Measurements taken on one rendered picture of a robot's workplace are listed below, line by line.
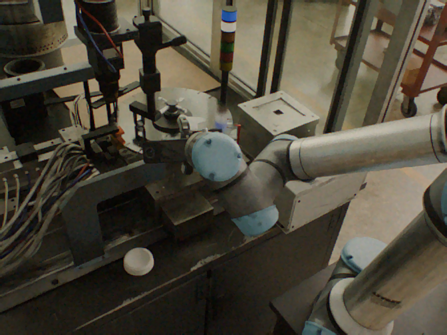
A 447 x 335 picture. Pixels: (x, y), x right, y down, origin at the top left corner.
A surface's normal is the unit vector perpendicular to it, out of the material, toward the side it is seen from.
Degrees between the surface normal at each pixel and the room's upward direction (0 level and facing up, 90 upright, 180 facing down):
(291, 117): 0
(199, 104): 0
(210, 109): 0
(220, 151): 56
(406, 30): 90
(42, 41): 90
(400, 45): 90
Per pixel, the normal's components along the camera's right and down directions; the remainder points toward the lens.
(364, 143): -0.68, -0.20
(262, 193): 0.63, -0.32
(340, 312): -0.45, -0.37
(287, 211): -0.82, 0.33
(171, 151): -0.31, 0.11
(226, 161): 0.21, 0.11
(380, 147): -0.66, 0.14
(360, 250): 0.13, -0.82
